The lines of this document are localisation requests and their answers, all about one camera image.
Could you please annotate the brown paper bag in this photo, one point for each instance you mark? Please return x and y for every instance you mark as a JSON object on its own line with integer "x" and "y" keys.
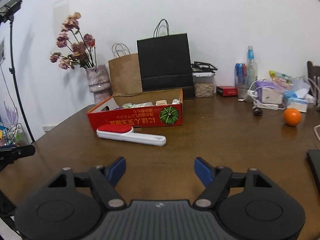
{"x": 124, "y": 71}

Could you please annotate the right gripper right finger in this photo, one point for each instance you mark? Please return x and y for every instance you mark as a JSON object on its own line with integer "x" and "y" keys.
{"x": 216, "y": 183}

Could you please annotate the clear container with grains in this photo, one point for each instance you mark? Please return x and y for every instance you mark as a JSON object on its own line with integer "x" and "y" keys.
{"x": 204, "y": 79}

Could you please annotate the dark wooden chair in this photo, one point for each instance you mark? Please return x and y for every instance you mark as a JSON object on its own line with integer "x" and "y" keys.
{"x": 313, "y": 78}

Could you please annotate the beige square jar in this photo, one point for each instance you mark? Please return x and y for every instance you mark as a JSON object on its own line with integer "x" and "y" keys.
{"x": 161, "y": 102}

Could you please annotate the red cardboard box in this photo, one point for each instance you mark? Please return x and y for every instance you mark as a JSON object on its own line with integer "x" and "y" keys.
{"x": 116, "y": 110}

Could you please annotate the clear glass bottle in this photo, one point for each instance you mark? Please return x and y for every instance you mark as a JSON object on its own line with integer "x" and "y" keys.
{"x": 251, "y": 67}

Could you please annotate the small black object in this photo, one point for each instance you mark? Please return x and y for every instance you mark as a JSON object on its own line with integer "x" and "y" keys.
{"x": 257, "y": 111}

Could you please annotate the purple white tissue pack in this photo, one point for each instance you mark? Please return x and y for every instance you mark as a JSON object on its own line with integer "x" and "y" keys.
{"x": 266, "y": 94}

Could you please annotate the wall poster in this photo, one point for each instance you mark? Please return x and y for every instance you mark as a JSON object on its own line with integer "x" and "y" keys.
{"x": 2, "y": 50}

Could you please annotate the small white spray bottle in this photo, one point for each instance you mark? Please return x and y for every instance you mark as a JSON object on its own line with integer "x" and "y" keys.
{"x": 175, "y": 102}

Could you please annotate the colourful snack packet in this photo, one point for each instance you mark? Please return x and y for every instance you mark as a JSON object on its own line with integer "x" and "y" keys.
{"x": 277, "y": 76}

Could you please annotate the black paper bag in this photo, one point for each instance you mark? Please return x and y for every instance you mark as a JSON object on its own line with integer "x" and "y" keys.
{"x": 164, "y": 61}

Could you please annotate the wire rack with bottles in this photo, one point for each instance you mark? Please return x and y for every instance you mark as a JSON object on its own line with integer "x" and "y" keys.
{"x": 14, "y": 135}

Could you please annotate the drinking glass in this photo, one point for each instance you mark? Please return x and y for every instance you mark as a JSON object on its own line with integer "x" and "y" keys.
{"x": 242, "y": 92}

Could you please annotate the orange fruit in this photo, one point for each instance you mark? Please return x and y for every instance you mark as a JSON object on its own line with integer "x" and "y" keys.
{"x": 292, "y": 117}

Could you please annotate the black smartphone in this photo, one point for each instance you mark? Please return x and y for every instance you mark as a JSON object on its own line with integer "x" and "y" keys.
{"x": 313, "y": 158}

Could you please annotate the large white labelled bottle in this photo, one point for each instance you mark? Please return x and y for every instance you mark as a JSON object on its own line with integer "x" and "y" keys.
{"x": 145, "y": 104}

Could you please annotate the white red lint brush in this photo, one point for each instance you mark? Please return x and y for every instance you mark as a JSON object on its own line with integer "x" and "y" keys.
{"x": 126, "y": 133}

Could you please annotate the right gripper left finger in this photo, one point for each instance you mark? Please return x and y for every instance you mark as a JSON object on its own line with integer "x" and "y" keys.
{"x": 103, "y": 182}

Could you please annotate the studio light on stand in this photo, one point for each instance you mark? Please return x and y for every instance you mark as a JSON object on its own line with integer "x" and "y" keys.
{"x": 8, "y": 11}

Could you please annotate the red flat box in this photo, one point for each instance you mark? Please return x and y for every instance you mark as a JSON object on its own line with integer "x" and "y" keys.
{"x": 227, "y": 90}

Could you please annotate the purple mermaid tail decoration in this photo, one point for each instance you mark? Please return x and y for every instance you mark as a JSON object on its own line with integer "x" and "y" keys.
{"x": 12, "y": 115}

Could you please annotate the dried pink roses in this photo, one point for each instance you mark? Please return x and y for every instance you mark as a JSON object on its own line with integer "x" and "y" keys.
{"x": 75, "y": 49}

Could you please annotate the blue drink can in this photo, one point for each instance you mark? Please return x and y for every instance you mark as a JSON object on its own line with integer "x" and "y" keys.
{"x": 240, "y": 75}

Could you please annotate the blue tissue box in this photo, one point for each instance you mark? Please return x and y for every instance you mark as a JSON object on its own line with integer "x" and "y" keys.
{"x": 292, "y": 101}

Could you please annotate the pink marbled vase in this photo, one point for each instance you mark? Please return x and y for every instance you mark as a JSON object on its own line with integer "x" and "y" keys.
{"x": 99, "y": 83}

